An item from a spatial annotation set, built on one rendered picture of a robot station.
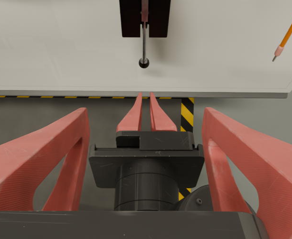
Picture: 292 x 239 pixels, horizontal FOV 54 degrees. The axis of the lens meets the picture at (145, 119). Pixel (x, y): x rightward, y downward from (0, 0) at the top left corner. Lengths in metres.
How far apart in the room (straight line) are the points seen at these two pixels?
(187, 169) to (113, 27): 0.21
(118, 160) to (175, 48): 0.22
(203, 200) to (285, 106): 1.39
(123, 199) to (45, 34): 0.26
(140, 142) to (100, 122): 1.15
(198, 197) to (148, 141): 0.10
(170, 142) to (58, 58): 0.25
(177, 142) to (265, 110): 1.27
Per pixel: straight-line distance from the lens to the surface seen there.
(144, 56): 0.34
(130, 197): 0.24
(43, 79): 0.50
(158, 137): 0.26
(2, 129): 1.54
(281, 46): 0.29
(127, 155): 0.25
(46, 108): 1.45
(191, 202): 0.16
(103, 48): 0.42
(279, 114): 1.54
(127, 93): 0.51
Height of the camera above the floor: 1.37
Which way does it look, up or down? 82 degrees down
